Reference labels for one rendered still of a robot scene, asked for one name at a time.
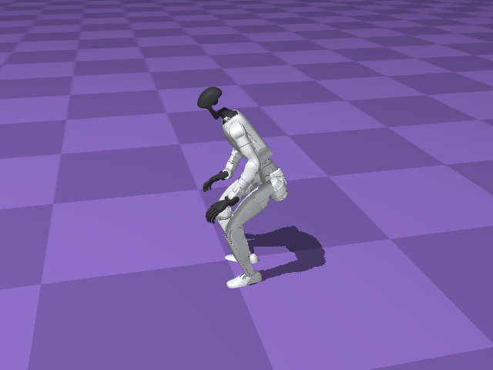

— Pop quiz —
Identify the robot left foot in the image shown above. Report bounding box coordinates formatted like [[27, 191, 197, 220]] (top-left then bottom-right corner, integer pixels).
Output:
[[226, 270, 262, 288]]

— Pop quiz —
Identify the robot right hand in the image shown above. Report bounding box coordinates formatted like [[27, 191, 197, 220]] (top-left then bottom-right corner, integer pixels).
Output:
[[203, 171, 229, 192]]

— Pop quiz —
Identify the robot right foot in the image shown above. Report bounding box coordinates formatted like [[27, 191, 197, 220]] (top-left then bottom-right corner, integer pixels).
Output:
[[225, 254, 259, 264]]

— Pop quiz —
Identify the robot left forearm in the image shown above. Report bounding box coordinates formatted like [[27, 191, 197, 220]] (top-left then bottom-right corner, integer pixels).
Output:
[[228, 162, 257, 205]]

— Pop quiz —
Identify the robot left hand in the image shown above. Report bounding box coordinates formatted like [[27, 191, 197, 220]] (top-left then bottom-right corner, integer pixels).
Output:
[[206, 196, 240, 224]]

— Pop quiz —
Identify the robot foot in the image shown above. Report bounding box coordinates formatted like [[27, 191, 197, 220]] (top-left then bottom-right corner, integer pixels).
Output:
[[226, 270, 262, 288], [225, 254, 259, 264]]

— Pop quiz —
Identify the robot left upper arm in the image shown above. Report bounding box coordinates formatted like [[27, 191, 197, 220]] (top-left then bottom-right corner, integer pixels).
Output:
[[229, 121, 261, 172]]

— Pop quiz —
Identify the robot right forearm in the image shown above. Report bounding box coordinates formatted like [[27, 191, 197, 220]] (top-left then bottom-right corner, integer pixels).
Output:
[[223, 148, 243, 179]]

